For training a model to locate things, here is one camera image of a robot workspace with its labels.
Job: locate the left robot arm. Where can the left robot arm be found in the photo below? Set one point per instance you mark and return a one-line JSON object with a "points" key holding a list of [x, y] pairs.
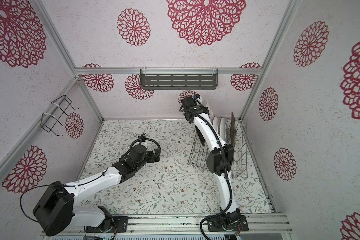
{"points": [[57, 209]]}

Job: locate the round plate red rim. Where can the round plate red rim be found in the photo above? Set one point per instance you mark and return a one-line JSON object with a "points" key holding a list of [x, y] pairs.
{"points": [[223, 134]]}

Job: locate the white square plate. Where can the white square plate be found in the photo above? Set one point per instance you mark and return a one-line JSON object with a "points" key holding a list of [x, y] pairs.
{"points": [[211, 114]]}

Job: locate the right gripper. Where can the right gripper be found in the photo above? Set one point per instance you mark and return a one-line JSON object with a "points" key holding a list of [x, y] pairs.
{"points": [[206, 111]]}

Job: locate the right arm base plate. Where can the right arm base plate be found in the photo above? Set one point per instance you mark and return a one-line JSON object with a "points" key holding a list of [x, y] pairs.
{"points": [[219, 224]]}

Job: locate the grey wall shelf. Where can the grey wall shelf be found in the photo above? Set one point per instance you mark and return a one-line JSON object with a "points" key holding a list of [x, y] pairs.
{"points": [[179, 80]]}

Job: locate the black square plate yellow rim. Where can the black square plate yellow rim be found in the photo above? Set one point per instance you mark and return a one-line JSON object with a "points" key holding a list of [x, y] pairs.
{"points": [[233, 129]]}

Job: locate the white round plate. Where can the white round plate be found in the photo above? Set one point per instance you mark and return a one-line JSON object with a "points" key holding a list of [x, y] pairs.
{"points": [[216, 123]]}

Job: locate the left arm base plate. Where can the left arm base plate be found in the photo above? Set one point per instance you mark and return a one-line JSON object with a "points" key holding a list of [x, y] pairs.
{"points": [[116, 225]]}

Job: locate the black wire wall basket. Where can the black wire wall basket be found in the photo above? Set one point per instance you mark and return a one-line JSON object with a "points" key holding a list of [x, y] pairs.
{"points": [[50, 120]]}

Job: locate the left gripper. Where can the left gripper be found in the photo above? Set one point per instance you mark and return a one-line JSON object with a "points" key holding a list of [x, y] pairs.
{"points": [[152, 158]]}

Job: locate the black square floral plate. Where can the black square floral plate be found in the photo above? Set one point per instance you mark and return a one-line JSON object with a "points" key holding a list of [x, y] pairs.
{"points": [[201, 138]]}

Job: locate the aluminium mounting rail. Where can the aluminium mounting rail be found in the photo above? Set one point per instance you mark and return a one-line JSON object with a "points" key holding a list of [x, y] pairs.
{"points": [[183, 224]]}

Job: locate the wire dish rack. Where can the wire dish rack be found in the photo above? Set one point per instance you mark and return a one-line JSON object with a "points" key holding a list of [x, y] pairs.
{"points": [[237, 156]]}

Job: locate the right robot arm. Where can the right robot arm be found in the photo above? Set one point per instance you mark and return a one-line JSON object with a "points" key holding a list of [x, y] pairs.
{"points": [[220, 159]]}

